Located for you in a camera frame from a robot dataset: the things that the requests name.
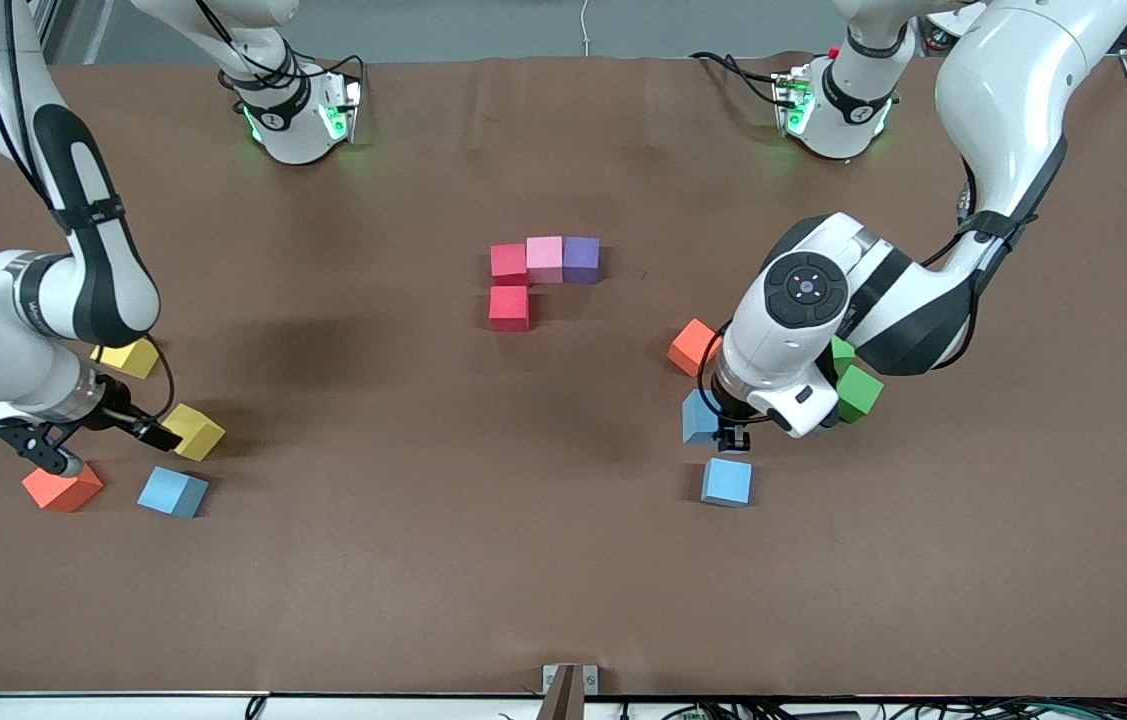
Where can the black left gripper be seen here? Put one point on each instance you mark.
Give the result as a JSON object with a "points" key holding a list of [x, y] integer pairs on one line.
{"points": [[734, 436]]}

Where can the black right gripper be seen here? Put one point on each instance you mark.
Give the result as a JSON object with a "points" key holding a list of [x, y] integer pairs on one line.
{"points": [[117, 417]]}

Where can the yellow foam cube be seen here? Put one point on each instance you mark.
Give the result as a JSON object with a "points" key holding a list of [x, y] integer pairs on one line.
{"points": [[133, 360], [200, 435]]}

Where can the blue foam cube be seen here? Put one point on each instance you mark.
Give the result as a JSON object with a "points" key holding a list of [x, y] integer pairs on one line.
{"points": [[168, 490], [726, 482], [698, 418]]}

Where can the purple foam cube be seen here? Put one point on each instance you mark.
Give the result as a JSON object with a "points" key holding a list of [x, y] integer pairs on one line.
{"points": [[580, 260]]}

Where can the red foam cube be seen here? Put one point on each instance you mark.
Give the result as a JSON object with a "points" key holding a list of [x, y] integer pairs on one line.
{"points": [[509, 308]]}

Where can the light pink foam cube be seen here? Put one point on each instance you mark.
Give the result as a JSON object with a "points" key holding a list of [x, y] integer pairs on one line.
{"points": [[545, 258]]}

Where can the crimson foam cube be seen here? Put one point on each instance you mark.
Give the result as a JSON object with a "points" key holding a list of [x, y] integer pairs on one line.
{"points": [[509, 264]]}

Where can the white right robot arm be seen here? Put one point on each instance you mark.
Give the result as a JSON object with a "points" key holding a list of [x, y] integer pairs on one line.
{"points": [[18, 375]]}

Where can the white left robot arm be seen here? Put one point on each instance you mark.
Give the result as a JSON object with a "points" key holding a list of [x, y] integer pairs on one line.
{"points": [[773, 350]]}

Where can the orange foam cube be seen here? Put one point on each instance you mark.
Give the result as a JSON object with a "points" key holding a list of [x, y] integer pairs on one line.
{"points": [[689, 345], [68, 492]]}

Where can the green foam cube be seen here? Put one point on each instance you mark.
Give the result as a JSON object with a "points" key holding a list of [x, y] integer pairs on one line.
{"points": [[861, 393], [843, 358]]}

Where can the brown table mat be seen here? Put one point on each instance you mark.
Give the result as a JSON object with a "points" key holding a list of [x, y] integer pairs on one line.
{"points": [[423, 550]]}

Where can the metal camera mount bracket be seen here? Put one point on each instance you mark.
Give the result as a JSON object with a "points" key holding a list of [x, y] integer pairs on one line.
{"points": [[568, 700]]}

